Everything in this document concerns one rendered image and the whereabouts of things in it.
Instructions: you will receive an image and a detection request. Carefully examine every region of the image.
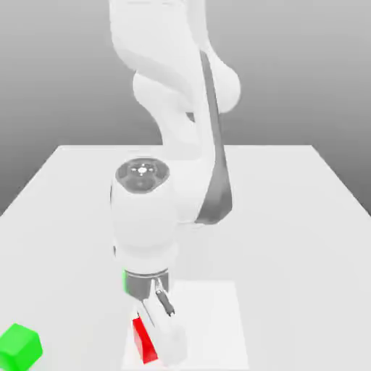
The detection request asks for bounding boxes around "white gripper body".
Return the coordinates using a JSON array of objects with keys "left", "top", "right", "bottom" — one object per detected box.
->
[{"left": 138, "top": 296, "right": 188, "bottom": 368}]

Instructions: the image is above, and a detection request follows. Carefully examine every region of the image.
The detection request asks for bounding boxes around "small red cube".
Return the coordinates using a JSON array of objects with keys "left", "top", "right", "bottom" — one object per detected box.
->
[{"left": 132, "top": 312, "right": 159, "bottom": 365}]

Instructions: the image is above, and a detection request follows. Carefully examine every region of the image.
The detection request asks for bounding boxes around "small green cube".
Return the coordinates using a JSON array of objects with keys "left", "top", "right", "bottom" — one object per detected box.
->
[{"left": 0, "top": 322, "right": 44, "bottom": 371}]

